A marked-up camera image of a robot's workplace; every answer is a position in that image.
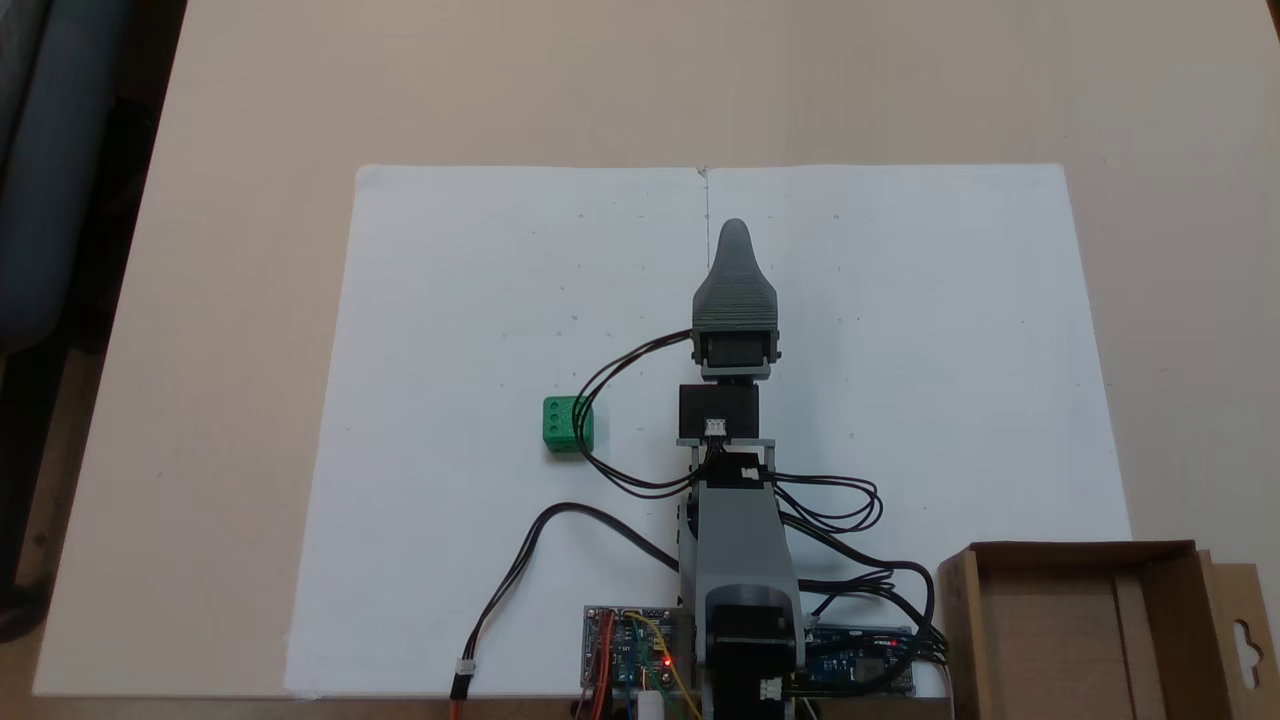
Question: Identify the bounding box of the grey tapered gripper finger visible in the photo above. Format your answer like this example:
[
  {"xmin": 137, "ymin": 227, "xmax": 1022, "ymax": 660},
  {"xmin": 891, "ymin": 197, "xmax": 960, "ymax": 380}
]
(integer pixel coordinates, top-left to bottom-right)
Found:
[{"xmin": 692, "ymin": 218, "xmax": 782, "ymax": 332}]

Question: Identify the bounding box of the green die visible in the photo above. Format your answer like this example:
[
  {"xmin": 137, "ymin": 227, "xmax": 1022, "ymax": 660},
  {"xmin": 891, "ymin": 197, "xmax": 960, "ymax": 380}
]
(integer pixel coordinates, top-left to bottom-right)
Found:
[{"xmin": 542, "ymin": 395, "xmax": 596, "ymax": 454}]

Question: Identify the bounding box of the grey circuit board, red LED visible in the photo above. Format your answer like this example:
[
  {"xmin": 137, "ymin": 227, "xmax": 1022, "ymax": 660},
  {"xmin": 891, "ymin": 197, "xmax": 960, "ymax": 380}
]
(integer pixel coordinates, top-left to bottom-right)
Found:
[{"xmin": 583, "ymin": 605, "xmax": 696, "ymax": 693}]

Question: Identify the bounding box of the blue circuit board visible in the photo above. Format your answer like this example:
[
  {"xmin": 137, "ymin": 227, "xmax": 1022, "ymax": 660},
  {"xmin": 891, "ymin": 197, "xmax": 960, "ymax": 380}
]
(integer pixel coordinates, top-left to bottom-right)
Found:
[{"xmin": 803, "ymin": 624, "xmax": 919, "ymax": 698}]

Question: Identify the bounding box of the brown cardboard box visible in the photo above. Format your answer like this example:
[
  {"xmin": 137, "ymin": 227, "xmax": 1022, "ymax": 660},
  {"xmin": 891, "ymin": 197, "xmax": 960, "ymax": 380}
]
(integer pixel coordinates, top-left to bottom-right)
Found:
[{"xmin": 937, "ymin": 540, "xmax": 1280, "ymax": 720}]

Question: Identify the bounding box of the dark office chair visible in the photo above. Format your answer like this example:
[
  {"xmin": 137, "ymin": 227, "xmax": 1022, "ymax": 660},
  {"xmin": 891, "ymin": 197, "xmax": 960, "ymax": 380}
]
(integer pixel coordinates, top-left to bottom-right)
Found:
[{"xmin": 0, "ymin": 0, "xmax": 136, "ymax": 353}]

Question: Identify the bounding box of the black elbow motor cable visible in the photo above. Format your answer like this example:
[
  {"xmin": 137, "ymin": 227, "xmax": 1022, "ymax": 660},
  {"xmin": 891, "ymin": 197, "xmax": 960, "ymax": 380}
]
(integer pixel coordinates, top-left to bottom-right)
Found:
[{"xmin": 768, "ymin": 474, "xmax": 885, "ymax": 535}]

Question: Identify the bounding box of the black gripper motor cable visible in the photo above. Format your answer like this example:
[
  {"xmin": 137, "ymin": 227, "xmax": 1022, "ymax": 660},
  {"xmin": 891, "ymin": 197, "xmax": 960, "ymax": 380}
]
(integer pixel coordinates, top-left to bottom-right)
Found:
[{"xmin": 572, "ymin": 330, "xmax": 703, "ymax": 500}]

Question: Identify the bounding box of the black cable with white connector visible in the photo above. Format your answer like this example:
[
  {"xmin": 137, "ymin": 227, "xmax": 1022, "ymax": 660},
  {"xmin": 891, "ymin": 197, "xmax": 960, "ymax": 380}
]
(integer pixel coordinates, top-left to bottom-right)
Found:
[{"xmin": 450, "ymin": 503, "xmax": 683, "ymax": 720}]

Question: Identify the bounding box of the yellow jumper wire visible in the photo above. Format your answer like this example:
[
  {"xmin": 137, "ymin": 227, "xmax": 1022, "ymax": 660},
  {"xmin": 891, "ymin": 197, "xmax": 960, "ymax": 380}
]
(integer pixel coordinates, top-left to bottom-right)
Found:
[{"xmin": 625, "ymin": 612, "xmax": 703, "ymax": 720}]

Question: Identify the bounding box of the black shoulder motor cable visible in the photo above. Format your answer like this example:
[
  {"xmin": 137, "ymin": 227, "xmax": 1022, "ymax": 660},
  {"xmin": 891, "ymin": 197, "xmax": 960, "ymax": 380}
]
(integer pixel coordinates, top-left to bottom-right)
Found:
[{"xmin": 785, "ymin": 515, "xmax": 950, "ymax": 668}]

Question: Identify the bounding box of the red jumper wire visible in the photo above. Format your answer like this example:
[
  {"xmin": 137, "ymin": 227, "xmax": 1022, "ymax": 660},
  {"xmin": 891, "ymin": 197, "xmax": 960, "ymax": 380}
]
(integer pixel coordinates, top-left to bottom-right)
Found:
[{"xmin": 588, "ymin": 614, "xmax": 614, "ymax": 720}]

